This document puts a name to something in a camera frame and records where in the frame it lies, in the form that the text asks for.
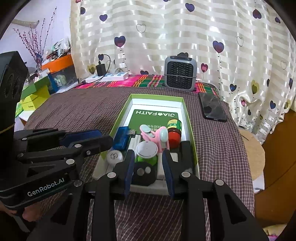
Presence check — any pink clip front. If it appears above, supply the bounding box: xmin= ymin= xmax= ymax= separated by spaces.
xmin=139 ymin=125 xmax=155 ymax=143

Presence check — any round wooden stool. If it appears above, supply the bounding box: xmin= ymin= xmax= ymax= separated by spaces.
xmin=239 ymin=128 xmax=265 ymax=181

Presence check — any green white cardboard box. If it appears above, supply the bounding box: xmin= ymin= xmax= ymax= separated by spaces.
xmin=92 ymin=94 xmax=200 ymax=195

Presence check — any pink clip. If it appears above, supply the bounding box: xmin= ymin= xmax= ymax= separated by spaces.
xmin=139 ymin=125 xmax=155 ymax=143
xmin=154 ymin=126 xmax=170 ymax=153

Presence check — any red cap medicine bottle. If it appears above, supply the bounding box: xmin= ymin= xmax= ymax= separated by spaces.
xmin=166 ymin=118 xmax=182 ymax=149

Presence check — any heart pattern curtain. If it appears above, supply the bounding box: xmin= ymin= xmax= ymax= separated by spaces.
xmin=70 ymin=1 xmax=295 ymax=142

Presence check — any white side table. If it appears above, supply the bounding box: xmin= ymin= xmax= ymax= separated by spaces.
xmin=15 ymin=110 xmax=34 ymax=127

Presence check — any grey portable fan heater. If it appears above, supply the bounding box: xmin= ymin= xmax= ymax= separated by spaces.
xmin=164 ymin=52 xmax=197 ymax=91

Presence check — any black smartphone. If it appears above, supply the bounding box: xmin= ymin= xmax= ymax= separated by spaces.
xmin=198 ymin=92 xmax=227 ymax=123

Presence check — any black charger adapter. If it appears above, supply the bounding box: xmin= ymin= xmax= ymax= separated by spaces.
xmin=96 ymin=64 xmax=106 ymax=76

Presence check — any white usb charger plug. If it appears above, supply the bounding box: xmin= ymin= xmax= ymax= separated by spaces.
xmin=157 ymin=151 xmax=193 ymax=181

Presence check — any white black oval gadget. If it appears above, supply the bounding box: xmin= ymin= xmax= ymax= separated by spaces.
xmin=132 ymin=162 xmax=157 ymax=186

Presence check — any purple flower branches vase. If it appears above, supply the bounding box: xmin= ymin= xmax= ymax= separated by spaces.
xmin=13 ymin=7 xmax=57 ymax=69

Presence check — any black charger cable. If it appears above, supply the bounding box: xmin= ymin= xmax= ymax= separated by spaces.
xmin=79 ymin=54 xmax=112 ymax=84

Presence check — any green white spool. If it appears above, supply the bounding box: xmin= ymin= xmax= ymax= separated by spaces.
xmin=135 ymin=141 xmax=158 ymax=166

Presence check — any colourful plaid cloth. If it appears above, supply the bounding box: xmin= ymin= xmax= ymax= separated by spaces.
xmin=75 ymin=75 xmax=218 ymax=95

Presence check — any yellow green shoe box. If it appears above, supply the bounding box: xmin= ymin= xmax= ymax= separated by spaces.
xmin=20 ymin=76 xmax=50 ymax=111

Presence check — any blue usb stick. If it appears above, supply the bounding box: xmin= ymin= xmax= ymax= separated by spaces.
xmin=112 ymin=126 xmax=136 ymax=151

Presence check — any silver lighter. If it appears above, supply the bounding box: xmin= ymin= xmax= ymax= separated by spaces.
xmin=128 ymin=135 xmax=142 ymax=155

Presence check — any black rectangular case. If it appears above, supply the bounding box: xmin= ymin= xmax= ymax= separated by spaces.
xmin=180 ymin=141 xmax=194 ymax=169

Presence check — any white power strip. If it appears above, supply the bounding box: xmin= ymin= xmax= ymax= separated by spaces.
xmin=85 ymin=72 xmax=129 ymax=83

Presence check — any round grey white device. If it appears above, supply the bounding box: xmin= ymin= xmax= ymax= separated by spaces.
xmin=106 ymin=150 xmax=123 ymax=167

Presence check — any wooden wardrobe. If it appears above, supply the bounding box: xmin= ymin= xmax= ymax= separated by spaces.
xmin=255 ymin=110 xmax=295 ymax=227

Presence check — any pink clip back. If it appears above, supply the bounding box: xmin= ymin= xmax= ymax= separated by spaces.
xmin=154 ymin=126 xmax=170 ymax=153

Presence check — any left hand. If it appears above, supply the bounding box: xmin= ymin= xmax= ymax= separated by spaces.
xmin=0 ymin=202 xmax=42 ymax=222

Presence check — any orange lid storage bin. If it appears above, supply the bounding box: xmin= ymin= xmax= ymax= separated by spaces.
xmin=42 ymin=54 xmax=79 ymax=94

